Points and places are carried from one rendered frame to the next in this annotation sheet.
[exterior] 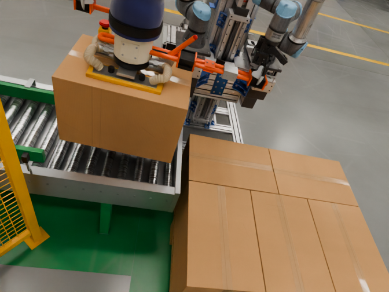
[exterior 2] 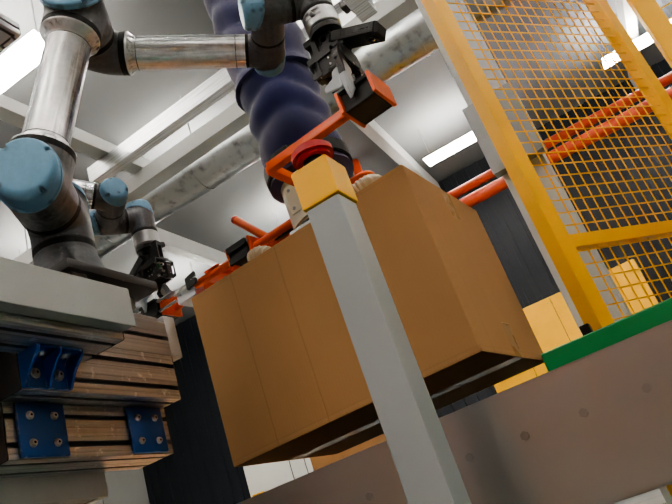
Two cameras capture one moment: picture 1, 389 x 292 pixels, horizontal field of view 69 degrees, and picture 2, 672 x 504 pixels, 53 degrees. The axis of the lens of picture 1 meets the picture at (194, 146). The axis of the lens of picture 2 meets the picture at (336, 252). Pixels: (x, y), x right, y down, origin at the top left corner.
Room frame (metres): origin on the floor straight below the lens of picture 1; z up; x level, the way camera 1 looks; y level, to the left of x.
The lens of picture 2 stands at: (2.29, 1.33, 0.46)
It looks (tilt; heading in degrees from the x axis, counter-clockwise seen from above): 23 degrees up; 218
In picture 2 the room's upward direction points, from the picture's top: 20 degrees counter-clockwise
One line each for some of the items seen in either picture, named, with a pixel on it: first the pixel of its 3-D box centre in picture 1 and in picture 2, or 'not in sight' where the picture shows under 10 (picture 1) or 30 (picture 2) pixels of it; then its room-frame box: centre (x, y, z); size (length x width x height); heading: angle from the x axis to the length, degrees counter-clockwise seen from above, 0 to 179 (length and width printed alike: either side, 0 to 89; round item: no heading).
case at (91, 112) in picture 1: (128, 100); (364, 328); (1.14, 0.42, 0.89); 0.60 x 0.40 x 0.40; 102
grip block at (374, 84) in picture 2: (85, 3); (365, 99); (1.34, 0.77, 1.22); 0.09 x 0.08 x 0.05; 12
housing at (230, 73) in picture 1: (229, 72); (193, 293); (1.23, -0.03, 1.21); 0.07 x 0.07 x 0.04; 12
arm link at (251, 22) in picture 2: not in sight; (266, 14); (1.41, 0.67, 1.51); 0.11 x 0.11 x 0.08; 50
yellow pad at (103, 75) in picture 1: (126, 75); not in sight; (1.05, 0.41, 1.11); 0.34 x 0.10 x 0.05; 102
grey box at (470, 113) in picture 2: not in sight; (503, 129); (0.15, 0.56, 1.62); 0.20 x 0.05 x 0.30; 105
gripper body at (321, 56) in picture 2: not in sight; (331, 55); (1.34, 0.74, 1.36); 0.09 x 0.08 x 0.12; 102
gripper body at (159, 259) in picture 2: (264, 50); (153, 264); (1.26, -0.14, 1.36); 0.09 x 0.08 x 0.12; 102
